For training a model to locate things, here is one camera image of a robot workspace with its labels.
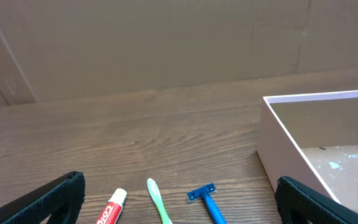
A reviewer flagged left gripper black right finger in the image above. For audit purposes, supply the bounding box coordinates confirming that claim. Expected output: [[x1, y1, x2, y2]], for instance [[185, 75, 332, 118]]
[[275, 176, 358, 224]]

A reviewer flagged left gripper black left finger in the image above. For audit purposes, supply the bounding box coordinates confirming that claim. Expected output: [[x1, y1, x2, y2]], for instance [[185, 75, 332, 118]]
[[0, 171, 85, 224]]

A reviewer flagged red white toothpaste tube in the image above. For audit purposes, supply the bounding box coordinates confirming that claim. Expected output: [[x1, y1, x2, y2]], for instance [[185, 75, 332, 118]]
[[96, 189, 127, 224]]

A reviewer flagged blue disposable razor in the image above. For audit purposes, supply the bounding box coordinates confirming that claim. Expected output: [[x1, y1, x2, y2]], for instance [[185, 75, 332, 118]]
[[187, 183, 227, 224]]

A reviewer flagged green white toothbrush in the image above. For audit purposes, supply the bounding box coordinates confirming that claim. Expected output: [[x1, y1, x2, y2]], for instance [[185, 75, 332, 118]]
[[147, 178, 173, 224]]

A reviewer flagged white cardboard box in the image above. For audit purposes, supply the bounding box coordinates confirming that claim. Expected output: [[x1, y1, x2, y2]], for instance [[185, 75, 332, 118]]
[[257, 90, 358, 213]]

